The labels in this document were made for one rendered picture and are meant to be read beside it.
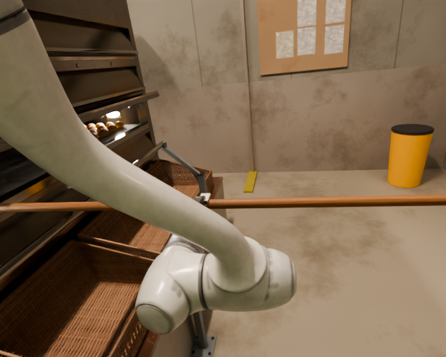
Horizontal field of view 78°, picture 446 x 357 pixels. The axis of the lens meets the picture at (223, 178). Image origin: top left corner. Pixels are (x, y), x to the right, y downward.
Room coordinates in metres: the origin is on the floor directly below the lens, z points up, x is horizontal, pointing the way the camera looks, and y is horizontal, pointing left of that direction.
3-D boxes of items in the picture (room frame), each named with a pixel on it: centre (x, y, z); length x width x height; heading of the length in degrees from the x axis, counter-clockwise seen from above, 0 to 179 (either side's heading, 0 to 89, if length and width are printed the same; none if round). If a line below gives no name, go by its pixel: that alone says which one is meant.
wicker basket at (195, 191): (2.04, 0.38, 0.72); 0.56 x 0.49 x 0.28; 167
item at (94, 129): (2.14, 1.08, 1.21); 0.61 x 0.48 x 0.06; 78
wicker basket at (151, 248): (1.45, 0.50, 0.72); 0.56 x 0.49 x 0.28; 169
